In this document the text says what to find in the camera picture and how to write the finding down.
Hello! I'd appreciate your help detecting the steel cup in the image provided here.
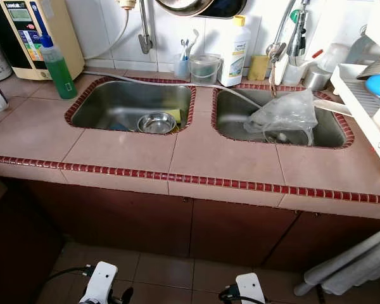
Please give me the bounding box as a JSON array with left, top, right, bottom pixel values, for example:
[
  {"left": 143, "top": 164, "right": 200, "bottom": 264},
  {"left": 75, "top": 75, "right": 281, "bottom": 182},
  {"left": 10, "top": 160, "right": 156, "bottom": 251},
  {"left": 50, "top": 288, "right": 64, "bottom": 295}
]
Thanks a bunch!
[{"left": 302, "top": 63, "right": 333, "bottom": 91}]

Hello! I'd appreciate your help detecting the brown braided cord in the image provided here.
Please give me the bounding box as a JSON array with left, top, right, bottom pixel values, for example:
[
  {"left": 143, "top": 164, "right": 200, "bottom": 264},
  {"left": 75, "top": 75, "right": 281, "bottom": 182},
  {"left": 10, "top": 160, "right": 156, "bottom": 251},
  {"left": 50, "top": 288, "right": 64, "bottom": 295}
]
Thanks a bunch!
[{"left": 270, "top": 57, "right": 278, "bottom": 99}]

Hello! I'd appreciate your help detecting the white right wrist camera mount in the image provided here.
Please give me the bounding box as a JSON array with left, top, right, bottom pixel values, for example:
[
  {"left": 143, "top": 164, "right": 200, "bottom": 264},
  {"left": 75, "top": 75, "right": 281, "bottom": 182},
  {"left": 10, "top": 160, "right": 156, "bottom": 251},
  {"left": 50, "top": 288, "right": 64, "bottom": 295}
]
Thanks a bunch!
[{"left": 234, "top": 273, "right": 265, "bottom": 304}]

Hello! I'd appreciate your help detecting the cream drain spout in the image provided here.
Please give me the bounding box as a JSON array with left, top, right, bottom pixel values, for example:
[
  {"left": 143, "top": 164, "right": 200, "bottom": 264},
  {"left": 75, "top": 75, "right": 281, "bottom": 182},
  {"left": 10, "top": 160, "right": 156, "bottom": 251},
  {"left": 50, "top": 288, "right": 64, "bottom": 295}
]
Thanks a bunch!
[{"left": 313, "top": 98, "right": 357, "bottom": 118}]

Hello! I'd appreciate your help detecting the white detergent bottle yellow cap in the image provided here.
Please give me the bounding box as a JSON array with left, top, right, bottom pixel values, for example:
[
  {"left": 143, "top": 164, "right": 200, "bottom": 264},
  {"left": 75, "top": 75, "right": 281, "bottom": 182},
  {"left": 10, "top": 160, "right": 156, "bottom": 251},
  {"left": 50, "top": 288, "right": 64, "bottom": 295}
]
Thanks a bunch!
[{"left": 218, "top": 14, "right": 252, "bottom": 87}]

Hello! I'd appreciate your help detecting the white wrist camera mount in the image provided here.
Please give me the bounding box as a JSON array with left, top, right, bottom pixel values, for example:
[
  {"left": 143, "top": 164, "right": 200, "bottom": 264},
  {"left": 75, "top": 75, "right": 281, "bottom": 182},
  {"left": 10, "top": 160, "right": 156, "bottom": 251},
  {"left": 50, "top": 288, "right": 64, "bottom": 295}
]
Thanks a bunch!
[
  {"left": 79, "top": 261, "right": 118, "bottom": 304},
  {"left": 234, "top": 273, "right": 265, "bottom": 304}
]

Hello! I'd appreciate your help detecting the shallow steel bowl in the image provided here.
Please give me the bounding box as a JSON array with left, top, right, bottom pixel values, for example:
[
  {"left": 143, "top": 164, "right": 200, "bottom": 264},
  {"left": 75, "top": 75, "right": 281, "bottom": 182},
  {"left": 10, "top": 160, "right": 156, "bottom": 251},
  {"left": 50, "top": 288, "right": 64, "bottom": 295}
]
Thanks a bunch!
[{"left": 137, "top": 112, "right": 178, "bottom": 135}]

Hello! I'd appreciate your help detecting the white utensil cup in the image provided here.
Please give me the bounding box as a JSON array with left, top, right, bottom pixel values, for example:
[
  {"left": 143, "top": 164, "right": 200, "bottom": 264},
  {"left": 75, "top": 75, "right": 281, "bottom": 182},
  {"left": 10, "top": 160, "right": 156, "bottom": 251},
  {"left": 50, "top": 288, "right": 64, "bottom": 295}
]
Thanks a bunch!
[{"left": 288, "top": 57, "right": 311, "bottom": 86}]

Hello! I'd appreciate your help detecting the mustard yellow sponge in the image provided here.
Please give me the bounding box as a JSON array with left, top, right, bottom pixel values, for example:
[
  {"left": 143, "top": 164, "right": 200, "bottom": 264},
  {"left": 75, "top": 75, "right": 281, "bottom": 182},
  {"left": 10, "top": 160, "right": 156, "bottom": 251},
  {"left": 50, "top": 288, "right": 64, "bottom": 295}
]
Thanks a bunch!
[{"left": 247, "top": 55, "right": 270, "bottom": 81}]

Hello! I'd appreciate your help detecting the steel sink basin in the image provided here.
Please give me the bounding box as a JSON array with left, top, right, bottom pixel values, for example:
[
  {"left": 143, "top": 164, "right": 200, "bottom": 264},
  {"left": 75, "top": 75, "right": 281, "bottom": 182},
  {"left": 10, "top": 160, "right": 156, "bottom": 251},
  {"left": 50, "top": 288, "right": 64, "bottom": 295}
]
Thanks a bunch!
[
  {"left": 65, "top": 79, "right": 196, "bottom": 135},
  {"left": 211, "top": 87, "right": 355, "bottom": 149}
]

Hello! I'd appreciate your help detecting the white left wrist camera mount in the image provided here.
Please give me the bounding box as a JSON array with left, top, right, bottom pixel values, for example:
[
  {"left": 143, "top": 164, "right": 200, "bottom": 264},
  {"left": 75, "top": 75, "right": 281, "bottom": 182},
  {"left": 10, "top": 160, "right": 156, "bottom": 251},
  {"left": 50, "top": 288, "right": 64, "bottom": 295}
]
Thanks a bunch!
[{"left": 79, "top": 261, "right": 118, "bottom": 304}]

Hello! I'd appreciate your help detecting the pale yellow sponge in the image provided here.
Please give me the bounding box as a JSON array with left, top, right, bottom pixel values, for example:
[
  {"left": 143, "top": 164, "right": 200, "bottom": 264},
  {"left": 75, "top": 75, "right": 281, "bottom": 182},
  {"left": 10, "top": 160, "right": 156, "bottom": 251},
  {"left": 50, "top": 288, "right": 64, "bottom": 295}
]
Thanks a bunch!
[{"left": 165, "top": 109, "right": 183, "bottom": 134}]

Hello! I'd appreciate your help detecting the steel wall tap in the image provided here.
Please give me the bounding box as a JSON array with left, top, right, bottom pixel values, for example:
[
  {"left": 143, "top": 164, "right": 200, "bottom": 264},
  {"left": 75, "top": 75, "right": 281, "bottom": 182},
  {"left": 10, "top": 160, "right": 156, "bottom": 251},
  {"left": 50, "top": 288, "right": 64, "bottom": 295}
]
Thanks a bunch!
[{"left": 138, "top": 0, "right": 154, "bottom": 56}]

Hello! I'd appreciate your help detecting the beige water ionizer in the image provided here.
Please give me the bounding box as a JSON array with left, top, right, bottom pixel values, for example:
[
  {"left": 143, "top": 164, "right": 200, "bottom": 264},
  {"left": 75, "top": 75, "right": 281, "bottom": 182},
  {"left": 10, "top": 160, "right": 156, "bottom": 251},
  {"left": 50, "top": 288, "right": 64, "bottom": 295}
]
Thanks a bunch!
[{"left": 0, "top": 0, "right": 86, "bottom": 81}]

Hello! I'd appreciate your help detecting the blue toothbrush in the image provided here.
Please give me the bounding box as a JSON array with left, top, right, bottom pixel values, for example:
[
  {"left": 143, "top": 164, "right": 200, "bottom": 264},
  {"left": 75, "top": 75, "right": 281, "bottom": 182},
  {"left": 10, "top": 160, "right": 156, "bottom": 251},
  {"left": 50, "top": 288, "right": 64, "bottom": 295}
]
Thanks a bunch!
[{"left": 180, "top": 39, "right": 192, "bottom": 61}]

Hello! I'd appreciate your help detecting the white dish rack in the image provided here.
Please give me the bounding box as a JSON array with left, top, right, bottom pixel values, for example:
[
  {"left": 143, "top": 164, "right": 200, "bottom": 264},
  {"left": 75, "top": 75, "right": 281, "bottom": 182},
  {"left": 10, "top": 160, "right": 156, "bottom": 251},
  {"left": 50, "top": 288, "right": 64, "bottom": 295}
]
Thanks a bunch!
[{"left": 329, "top": 0, "right": 380, "bottom": 181}]

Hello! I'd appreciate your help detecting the white hose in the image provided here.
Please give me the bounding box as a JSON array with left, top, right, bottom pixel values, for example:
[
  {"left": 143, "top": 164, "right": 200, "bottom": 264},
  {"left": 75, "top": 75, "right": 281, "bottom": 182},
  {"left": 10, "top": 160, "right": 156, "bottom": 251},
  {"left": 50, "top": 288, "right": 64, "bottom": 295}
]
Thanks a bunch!
[{"left": 82, "top": 70, "right": 263, "bottom": 111}]

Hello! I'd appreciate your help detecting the shiny steel wok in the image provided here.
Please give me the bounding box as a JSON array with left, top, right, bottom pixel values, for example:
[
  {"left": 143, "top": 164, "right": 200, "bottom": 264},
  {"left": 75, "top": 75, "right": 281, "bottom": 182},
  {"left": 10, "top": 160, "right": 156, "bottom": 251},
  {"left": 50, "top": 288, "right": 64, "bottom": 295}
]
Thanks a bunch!
[{"left": 154, "top": 0, "right": 216, "bottom": 18}]

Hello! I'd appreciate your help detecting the white toothpaste tube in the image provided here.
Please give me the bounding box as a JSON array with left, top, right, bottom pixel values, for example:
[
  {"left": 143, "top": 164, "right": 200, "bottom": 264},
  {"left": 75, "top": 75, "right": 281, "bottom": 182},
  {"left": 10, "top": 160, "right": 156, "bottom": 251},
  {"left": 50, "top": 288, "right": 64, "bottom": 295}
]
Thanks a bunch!
[{"left": 187, "top": 28, "right": 201, "bottom": 61}]

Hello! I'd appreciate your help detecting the green dish soap bottle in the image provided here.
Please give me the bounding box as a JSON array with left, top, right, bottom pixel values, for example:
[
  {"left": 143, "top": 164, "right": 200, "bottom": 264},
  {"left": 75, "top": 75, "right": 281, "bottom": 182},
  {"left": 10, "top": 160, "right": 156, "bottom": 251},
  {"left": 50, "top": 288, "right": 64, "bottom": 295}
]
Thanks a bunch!
[{"left": 28, "top": 2, "right": 79, "bottom": 100}]

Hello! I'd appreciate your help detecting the clear plastic jug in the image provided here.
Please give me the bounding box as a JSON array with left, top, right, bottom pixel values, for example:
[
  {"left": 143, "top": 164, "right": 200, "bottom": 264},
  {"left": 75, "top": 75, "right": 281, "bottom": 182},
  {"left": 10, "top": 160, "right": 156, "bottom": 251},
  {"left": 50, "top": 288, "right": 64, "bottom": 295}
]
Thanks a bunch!
[{"left": 318, "top": 43, "right": 350, "bottom": 72}]

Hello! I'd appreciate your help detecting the white wall valve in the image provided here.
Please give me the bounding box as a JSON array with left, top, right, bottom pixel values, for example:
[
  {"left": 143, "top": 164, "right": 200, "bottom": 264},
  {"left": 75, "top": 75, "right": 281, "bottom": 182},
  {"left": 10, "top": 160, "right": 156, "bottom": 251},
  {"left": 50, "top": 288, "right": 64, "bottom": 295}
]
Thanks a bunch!
[{"left": 117, "top": 0, "right": 143, "bottom": 10}]

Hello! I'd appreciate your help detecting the clear plastic bag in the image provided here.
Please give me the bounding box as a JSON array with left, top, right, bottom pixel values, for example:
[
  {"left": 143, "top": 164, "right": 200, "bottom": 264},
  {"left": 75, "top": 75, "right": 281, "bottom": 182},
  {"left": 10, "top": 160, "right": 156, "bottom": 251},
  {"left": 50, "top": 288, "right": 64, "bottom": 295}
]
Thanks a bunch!
[{"left": 244, "top": 89, "right": 319, "bottom": 146}]

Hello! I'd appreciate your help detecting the pale grey pipe bundle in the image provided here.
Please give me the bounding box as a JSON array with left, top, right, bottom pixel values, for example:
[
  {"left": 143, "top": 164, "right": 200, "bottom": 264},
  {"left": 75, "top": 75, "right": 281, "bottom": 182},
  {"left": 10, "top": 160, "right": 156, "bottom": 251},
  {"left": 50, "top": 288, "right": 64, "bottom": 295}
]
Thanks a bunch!
[{"left": 293, "top": 222, "right": 380, "bottom": 297}]

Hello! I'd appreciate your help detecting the clear toothbrush cup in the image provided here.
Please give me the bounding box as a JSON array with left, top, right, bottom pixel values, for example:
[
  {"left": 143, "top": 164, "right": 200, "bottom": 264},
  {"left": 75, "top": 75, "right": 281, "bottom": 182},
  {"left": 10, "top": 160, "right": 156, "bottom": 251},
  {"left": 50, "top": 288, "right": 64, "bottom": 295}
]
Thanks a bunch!
[{"left": 174, "top": 54, "right": 192, "bottom": 80}]

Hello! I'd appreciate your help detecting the small clear plastic bucket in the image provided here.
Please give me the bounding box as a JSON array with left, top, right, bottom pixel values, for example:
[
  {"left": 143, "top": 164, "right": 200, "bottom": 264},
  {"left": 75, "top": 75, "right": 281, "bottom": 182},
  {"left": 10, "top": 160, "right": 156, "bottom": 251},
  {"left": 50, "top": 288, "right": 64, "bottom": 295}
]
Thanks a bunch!
[{"left": 189, "top": 54, "right": 222, "bottom": 86}]

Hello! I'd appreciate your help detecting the white bottle green cap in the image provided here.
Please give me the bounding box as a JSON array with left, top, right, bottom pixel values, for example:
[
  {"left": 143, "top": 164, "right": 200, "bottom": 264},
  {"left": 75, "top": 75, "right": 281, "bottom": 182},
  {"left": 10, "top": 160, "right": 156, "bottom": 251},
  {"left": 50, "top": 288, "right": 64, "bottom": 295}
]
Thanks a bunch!
[{"left": 275, "top": 6, "right": 308, "bottom": 86}]

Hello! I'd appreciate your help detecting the chrome gooseneck faucet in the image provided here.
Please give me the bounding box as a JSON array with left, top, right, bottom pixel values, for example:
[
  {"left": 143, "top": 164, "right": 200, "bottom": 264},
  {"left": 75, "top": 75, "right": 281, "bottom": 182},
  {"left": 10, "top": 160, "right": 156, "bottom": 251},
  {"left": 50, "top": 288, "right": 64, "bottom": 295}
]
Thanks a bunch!
[{"left": 266, "top": 0, "right": 311, "bottom": 67}]

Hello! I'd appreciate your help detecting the brown base cabinet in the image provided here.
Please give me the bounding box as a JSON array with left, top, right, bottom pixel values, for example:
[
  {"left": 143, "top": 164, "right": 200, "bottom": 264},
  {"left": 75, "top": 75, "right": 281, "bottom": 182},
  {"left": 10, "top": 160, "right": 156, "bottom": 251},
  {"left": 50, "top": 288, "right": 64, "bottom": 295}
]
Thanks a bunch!
[{"left": 19, "top": 177, "right": 380, "bottom": 273}]

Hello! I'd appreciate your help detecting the thin white tube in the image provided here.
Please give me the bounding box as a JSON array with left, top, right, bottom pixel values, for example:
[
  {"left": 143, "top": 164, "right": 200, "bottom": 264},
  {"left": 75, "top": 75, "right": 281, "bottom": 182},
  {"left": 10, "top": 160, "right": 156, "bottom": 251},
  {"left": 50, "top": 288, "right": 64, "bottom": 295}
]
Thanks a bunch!
[{"left": 82, "top": 9, "right": 132, "bottom": 62}]

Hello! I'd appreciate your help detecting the ribbed steel bowl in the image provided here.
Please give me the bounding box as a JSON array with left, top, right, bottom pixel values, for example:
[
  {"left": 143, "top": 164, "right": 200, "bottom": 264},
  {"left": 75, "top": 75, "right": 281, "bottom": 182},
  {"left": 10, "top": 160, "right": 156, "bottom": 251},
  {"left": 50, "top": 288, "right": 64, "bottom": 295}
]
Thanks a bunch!
[{"left": 353, "top": 35, "right": 380, "bottom": 80}]

